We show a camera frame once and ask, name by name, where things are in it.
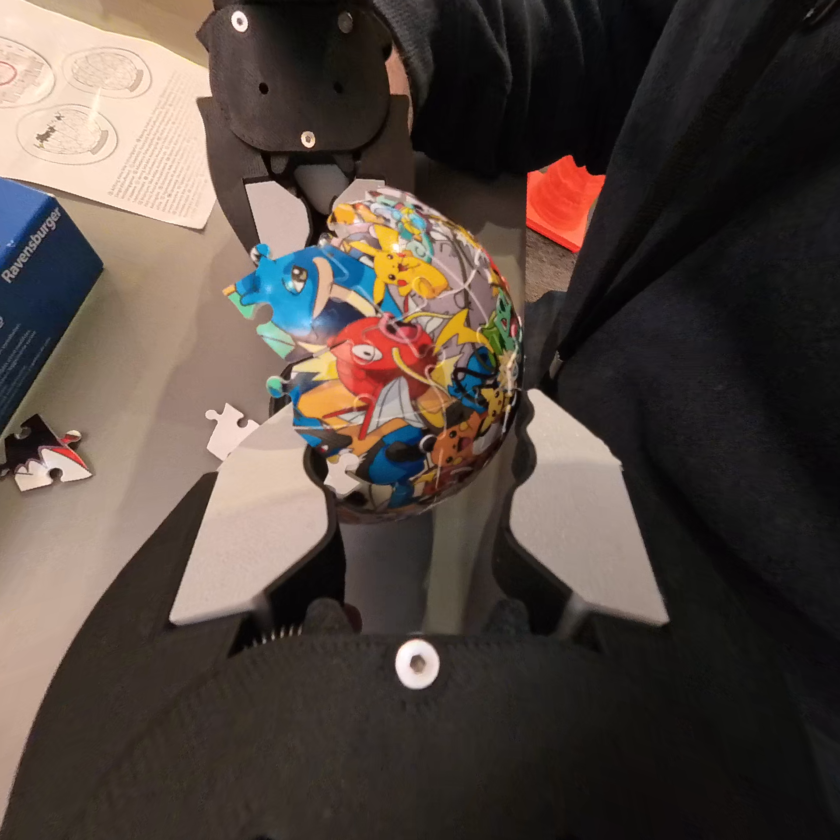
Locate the colourful cartoon puzzle ball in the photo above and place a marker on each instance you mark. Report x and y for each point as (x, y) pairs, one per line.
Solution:
(394, 341)

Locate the white instruction leaflet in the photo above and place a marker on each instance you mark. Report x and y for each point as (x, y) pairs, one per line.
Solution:
(118, 118)

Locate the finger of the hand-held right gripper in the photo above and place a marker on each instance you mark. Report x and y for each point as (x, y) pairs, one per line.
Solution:
(371, 185)
(279, 216)

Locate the black round ball stand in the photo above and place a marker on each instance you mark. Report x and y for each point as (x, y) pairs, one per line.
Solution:
(348, 508)

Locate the person's right forearm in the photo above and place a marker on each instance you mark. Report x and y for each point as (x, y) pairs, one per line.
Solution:
(512, 79)

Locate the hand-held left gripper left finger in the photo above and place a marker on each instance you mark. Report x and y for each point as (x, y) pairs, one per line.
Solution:
(262, 538)

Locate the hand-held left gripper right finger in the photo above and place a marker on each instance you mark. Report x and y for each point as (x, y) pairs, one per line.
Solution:
(577, 525)

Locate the blue puzzle box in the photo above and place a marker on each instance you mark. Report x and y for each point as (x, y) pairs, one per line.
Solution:
(39, 282)

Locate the black red white puzzle piece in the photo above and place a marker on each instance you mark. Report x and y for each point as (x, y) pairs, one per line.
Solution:
(46, 459)

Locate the orange cone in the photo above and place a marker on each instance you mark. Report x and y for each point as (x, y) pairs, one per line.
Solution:
(561, 203)

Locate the person's dark clothing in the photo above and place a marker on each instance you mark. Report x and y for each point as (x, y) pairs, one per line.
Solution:
(722, 328)

